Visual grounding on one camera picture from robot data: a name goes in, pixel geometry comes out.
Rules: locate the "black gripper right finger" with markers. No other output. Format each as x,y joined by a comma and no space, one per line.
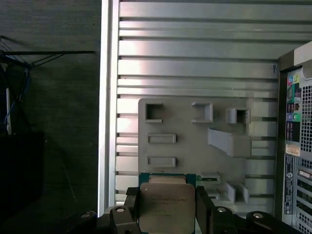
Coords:
219,221

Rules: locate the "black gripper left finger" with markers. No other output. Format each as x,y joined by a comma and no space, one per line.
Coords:
122,219

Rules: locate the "CPU with silver top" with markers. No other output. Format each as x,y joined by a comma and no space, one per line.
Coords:
165,207

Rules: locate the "grey plastic parts rack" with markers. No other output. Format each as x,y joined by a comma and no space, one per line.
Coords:
185,151

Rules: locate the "open PC case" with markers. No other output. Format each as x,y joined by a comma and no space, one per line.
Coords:
292,170

